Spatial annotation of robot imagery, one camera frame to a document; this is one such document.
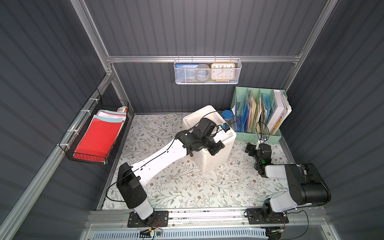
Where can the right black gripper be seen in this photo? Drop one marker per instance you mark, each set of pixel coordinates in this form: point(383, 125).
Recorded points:
point(252, 148)

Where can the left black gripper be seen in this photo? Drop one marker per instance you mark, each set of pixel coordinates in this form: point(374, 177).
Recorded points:
point(214, 145)

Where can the white plastic drawer cabinet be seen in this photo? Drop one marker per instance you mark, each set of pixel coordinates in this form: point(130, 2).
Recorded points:
point(203, 159)

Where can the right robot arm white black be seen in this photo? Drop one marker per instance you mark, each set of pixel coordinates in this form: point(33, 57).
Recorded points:
point(305, 185)

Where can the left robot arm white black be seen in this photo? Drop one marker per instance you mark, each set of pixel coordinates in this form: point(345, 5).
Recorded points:
point(132, 179)

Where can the blue lid pen jar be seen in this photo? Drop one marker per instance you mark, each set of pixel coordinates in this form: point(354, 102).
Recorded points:
point(228, 117)

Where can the mint green file organizer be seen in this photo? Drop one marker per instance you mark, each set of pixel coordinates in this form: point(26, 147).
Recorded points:
point(259, 105)

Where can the blue folder in organizer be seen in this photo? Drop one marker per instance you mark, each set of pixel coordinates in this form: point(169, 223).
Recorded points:
point(242, 111)

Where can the grey tape roll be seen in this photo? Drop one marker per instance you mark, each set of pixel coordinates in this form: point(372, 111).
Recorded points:
point(203, 73)

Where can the blue box in basket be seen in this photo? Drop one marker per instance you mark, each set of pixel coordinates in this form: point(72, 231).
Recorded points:
point(185, 72)

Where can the yellow alarm clock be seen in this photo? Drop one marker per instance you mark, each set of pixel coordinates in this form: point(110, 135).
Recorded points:
point(223, 72)

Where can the red paper folder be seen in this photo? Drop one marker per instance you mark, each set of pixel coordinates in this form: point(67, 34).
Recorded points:
point(99, 139)

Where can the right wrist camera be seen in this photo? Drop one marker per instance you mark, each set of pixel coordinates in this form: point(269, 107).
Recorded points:
point(263, 139)

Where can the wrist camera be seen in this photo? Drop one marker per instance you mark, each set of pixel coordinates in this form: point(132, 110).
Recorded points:
point(263, 139)
point(226, 127)

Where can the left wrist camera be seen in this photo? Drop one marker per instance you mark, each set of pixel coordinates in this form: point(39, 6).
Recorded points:
point(226, 127)

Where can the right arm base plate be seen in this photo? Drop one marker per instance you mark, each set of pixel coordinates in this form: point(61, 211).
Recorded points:
point(259, 216)

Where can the white wire wall basket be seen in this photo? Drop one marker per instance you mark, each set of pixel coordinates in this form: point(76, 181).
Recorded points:
point(209, 61)

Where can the white vented cable duct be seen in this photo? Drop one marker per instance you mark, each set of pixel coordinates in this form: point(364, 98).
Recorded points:
point(246, 233)

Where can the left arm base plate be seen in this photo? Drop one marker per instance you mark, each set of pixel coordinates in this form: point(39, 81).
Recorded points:
point(156, 219)

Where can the black wire side basket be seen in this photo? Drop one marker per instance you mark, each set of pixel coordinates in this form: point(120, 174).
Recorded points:
point(99, 105)

